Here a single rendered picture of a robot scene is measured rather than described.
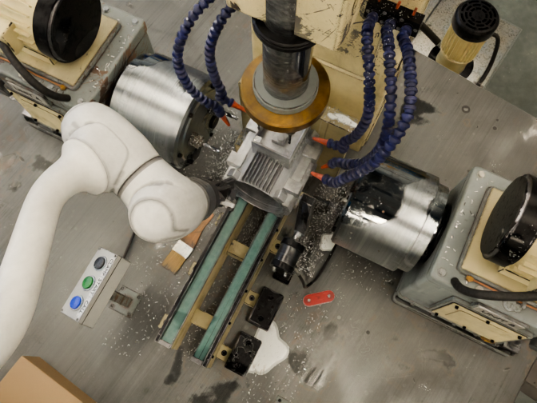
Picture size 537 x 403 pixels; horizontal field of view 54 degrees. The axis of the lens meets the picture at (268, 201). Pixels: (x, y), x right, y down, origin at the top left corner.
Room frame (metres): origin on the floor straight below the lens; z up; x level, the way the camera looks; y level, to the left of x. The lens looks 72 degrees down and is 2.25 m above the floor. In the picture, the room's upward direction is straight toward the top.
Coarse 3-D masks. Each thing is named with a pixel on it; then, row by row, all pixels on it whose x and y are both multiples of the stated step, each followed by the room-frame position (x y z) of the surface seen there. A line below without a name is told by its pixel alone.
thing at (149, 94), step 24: (144, 72) 0.67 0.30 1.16; (168, 72) 0.68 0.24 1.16; (192, 72) 0.69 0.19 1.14; (120, 96) 0.62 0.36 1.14; (144, 96) 0.61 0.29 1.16; (168, 96) 0.61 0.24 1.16; (144, 120) 0.56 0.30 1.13; (168, 120) 0.56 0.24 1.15; (192, 120) 0.57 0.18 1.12; (216, 120) 0.64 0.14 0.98; (168, 144) 0.51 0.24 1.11; (192, 144) 0.53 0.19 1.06
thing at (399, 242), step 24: (384, 168) 0.44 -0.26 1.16; (408, 168) 0.45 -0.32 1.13; (360, 192) 0.38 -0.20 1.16; (384, 192) 0.38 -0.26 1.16; (408, 192) 0.38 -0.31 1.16; (432, 192) 0.38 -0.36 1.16; (360, 216) 0.33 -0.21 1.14; (384, 216) 0.32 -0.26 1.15; (408, 216) 0.32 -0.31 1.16; (432, 216) 0.32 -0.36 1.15; (336, 240) 0.29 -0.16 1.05; (360, 240) 0.28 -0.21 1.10; (384, 240) 0.28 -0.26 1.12; (408, 240) 0.27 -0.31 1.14; (384, 264) 0.24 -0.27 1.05; (408, 264) 0.23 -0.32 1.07
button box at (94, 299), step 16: (96, 256) 0.25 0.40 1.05; (112, 256) 0.25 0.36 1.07; (96, 272) 0.21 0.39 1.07; (112, 272) 0.21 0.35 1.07; (80, 288) 0.18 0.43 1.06; (96, 288) 0.17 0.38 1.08; (112, 288) 0.18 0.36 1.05; (96, 304) 0.14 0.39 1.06; (80, 320) 0.10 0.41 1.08; (96, 320) 0.11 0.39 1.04
